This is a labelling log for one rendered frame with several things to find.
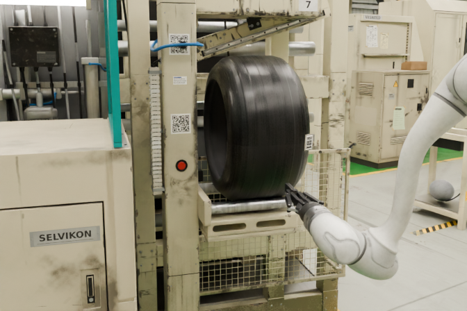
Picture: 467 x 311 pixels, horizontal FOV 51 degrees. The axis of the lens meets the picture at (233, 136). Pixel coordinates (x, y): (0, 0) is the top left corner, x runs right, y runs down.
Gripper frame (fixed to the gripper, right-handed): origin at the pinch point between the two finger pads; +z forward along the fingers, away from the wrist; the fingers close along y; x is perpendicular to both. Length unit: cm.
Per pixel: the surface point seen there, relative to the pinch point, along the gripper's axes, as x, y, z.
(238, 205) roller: 12.9, 12.8, 18.3
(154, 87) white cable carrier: -30, 42, 33
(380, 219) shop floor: 131, -178, 202
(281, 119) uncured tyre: -22.3, 0.9, 11.0
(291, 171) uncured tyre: -3.0, -4.1, 10.1
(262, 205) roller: 13.6, 3.4, 17.9
